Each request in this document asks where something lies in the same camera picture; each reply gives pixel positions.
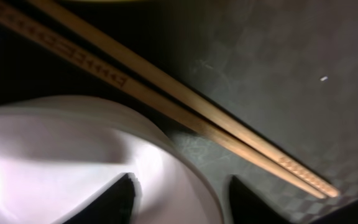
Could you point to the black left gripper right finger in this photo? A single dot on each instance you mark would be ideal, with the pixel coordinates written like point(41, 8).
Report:
point(248, 208)

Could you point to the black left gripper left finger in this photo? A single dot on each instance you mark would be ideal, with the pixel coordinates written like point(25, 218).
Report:
point(114, 206)

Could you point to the pink plastic bowl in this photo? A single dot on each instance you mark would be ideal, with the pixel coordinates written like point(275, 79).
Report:
point(60, 154)

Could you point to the yellow plastic plate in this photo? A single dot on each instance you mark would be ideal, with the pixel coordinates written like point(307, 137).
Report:
point(105, 1)

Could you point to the brown plastic serving tray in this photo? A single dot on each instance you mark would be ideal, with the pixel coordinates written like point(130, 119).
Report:
point(287, 70)

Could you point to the upper wooden chopstick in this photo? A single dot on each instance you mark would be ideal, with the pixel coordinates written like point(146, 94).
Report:
point(163, 81)

